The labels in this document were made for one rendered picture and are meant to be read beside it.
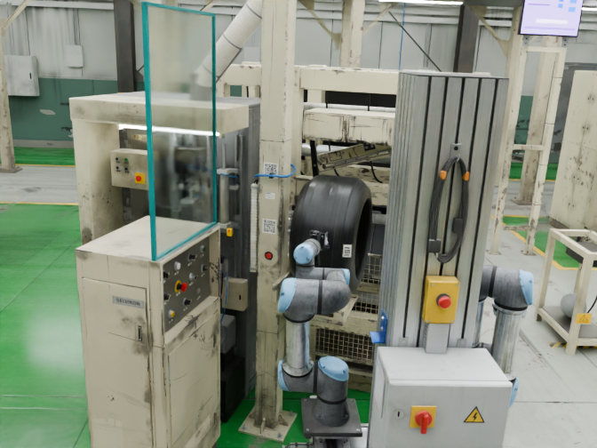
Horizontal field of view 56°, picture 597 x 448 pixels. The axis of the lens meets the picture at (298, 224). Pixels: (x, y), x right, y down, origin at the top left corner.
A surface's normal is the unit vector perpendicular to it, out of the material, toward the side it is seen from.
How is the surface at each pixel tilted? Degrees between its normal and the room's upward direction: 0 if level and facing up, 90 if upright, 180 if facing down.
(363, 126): 90
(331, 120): 90
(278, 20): 90
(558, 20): 90
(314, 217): 58
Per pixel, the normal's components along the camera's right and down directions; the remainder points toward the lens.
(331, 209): -0.20, -0.44
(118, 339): -0.30, 0.26
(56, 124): 0.04, 0.29
